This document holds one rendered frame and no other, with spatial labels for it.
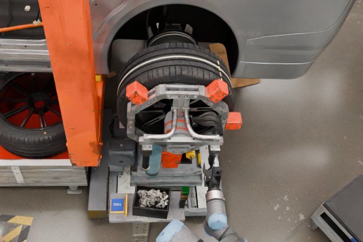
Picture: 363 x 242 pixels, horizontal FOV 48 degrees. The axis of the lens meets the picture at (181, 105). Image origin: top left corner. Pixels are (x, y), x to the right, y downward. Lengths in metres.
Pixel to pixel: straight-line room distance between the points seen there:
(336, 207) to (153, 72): 1.50
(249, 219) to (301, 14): 1.44
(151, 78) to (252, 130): 1.52
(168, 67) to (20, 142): 1.10
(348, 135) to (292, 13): 1.60
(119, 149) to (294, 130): 1.55
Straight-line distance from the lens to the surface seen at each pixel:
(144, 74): 2.06
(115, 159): 2.66
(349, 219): 2.83
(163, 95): 1.99
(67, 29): 1.63
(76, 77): 1.82
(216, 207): 2.00
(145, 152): 2.00
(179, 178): 2.84
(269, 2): 2.27
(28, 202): 2.98
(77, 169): 2.66
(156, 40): 2.49
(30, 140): 2.63
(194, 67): 2.06
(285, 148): 3.35
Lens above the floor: 2.64
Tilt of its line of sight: 51 degrees down
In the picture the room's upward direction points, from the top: 10 degrees clockwise
